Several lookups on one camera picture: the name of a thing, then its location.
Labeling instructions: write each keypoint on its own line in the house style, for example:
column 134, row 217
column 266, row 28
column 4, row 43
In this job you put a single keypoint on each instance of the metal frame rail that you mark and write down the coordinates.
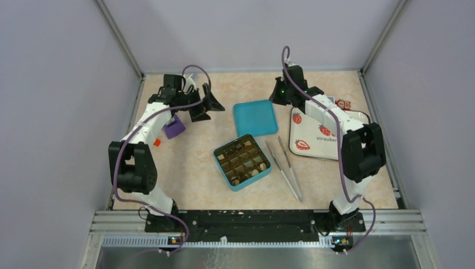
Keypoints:
column 126, row 228

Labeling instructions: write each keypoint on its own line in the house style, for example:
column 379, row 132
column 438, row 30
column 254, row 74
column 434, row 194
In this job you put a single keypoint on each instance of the metal tongs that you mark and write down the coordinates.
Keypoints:
column 286, row 168

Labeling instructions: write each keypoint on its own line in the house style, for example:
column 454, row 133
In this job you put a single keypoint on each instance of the red dice block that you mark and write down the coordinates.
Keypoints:
column 343, row 104

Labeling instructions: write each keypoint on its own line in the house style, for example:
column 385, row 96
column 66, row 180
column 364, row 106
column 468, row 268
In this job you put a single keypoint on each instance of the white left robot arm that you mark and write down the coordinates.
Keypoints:
column 132, row 168

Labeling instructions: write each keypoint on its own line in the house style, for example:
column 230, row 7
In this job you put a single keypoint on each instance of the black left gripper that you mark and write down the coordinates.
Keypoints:
column 210, row 103

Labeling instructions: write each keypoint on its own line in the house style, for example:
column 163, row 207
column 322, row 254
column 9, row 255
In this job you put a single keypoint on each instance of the strawberry print tray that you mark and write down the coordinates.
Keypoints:
column 308, row 138

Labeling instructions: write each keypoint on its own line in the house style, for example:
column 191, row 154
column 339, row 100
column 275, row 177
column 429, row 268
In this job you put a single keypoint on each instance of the teal chocolate box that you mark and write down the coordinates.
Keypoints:
column 242, row 162

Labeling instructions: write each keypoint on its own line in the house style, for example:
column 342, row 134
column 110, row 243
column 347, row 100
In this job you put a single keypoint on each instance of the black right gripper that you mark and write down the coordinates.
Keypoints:
column 274, row 97

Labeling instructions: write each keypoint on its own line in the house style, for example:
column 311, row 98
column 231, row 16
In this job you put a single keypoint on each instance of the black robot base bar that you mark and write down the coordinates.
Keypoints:
column 255, row 226

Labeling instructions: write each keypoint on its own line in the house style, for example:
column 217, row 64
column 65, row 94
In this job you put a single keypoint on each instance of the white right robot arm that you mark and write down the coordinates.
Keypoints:
column 360, row 146

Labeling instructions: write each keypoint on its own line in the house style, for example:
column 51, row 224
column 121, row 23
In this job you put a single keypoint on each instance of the blue playing card deck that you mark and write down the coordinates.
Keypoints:
column 330, row 99

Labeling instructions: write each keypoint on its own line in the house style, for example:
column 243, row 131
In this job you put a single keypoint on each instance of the teal box lid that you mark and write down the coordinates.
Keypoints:
column 256, row 118

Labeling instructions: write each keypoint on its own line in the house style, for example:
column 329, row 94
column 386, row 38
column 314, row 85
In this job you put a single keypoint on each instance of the purple box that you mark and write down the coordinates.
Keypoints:
column 174, row 127

